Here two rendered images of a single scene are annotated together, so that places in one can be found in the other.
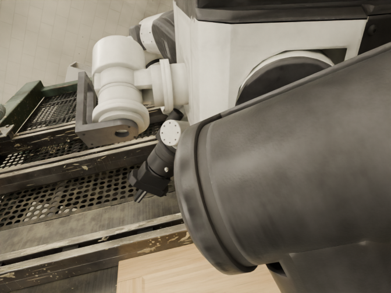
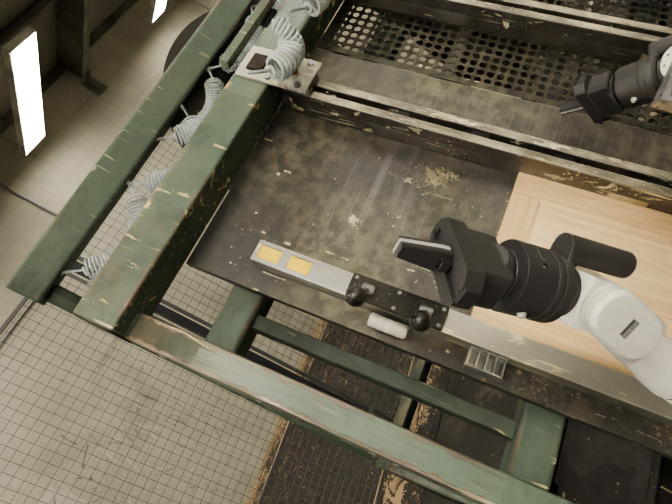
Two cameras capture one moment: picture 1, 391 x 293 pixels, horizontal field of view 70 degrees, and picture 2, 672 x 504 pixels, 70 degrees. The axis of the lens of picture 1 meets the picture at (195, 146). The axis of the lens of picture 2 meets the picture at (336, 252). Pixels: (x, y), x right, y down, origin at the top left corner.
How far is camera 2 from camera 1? 0.50 m
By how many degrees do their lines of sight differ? 39
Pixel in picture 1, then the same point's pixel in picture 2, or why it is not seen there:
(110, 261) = (512, 167)
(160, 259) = (563, 193)
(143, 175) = (598, 90)
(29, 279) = (428, 143)
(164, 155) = (646, 83)
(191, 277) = (589, 227)
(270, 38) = not seen: outside the picture
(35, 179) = (438, 12)
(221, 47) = not seen: outside the picture
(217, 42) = not seen: outside the picture
